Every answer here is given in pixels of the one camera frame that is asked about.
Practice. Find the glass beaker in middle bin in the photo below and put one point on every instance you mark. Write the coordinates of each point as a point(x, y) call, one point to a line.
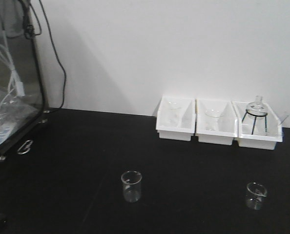
point(212, 118)

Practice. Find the white plastic bin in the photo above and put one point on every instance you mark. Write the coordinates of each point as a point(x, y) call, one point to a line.
point(259, 139)
point(186, 128)
point(228, 123)

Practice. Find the middle white plastic bin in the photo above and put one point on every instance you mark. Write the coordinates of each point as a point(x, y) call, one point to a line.
point(228, 123)

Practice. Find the glass beaker on table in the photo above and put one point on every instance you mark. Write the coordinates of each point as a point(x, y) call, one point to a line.
point(131, 181)
point(255, 195)

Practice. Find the left white plastic bin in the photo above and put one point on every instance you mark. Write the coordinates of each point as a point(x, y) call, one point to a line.
point(186, 128)

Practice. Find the right white plastic bin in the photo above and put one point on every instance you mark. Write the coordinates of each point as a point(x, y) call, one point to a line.
point(259, 139)

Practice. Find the glass beaker in bin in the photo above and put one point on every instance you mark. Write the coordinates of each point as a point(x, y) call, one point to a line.
point(173, 114)
point(212, 118)

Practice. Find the right glass beaker on table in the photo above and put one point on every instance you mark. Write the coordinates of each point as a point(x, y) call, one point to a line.
point(255, 195)

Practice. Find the glass-door cabinet with black frame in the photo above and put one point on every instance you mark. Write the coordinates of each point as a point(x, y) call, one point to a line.
point(22, 97)

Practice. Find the clear glass test tube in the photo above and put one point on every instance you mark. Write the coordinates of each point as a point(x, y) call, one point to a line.
point(277, 125)

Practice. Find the round glass flask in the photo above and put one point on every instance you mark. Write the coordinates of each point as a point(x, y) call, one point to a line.
point(257, 108)

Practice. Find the left glass beaker on table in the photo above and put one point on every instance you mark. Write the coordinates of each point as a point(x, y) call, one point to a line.
point(131, 181)

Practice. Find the glass beaker in left bin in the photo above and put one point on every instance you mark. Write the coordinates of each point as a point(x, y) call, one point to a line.
point(173, 114)

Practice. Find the black wire tripod stand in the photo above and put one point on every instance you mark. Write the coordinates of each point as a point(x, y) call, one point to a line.
point(255, 117)

